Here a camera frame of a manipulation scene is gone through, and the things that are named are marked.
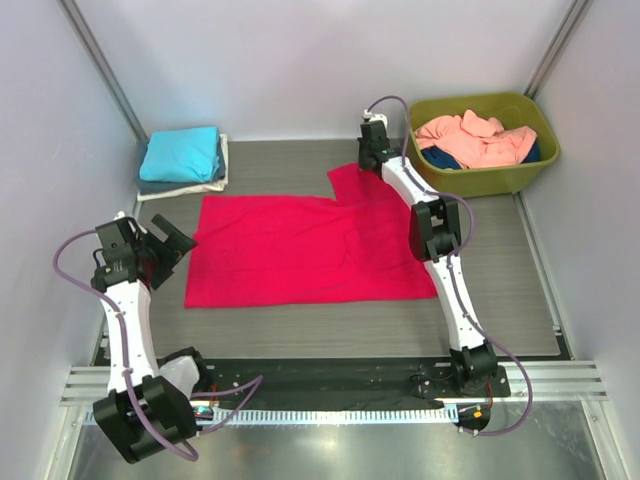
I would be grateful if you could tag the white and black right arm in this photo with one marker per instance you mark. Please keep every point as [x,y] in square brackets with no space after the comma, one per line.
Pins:
[435,240]

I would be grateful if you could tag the right aluminium frame post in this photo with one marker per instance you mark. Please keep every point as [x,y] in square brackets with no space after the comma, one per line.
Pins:
[571,20]

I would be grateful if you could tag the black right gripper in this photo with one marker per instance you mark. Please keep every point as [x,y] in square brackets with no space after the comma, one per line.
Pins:
[370,158]

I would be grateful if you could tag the aluminium frame post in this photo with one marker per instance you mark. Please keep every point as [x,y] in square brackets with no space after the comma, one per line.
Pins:
[85,35]
[571,20]

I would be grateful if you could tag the white slotted cable duct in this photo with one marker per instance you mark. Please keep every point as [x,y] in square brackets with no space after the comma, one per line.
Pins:
[248,418]

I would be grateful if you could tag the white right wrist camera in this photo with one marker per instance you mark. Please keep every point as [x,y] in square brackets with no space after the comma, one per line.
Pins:
[370,116]

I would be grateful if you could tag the folded turquoise t shirt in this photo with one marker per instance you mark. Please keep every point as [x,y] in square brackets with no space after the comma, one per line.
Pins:
[181,156]

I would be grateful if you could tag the dark blue t shirt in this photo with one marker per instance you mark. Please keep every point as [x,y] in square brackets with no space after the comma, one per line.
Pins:
[443,160]

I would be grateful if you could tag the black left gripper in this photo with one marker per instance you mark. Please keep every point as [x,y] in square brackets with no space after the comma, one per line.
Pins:
[157,248]

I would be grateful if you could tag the left aluminium frame post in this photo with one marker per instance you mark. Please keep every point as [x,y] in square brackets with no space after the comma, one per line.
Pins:
[85,35]

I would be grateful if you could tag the aluminium front rail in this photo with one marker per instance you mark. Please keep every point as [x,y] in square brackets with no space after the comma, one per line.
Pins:
[550,381]

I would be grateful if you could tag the peach t shirt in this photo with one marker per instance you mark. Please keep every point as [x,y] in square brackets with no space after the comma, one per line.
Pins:
[475,142]

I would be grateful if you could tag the olive green plastic bin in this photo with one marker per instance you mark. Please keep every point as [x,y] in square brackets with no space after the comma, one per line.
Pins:
[513,110]

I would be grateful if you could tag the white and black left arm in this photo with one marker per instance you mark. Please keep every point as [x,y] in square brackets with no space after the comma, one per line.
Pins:
[147,407]

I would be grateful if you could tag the folded white t shirt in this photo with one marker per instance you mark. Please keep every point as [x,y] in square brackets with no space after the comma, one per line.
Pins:
[210,187]

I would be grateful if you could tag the red t shirt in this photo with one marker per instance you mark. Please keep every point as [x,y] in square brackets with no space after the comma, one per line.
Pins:
[268,250]

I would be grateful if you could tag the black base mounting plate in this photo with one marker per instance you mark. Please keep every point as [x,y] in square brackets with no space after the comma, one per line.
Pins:
[348,384]

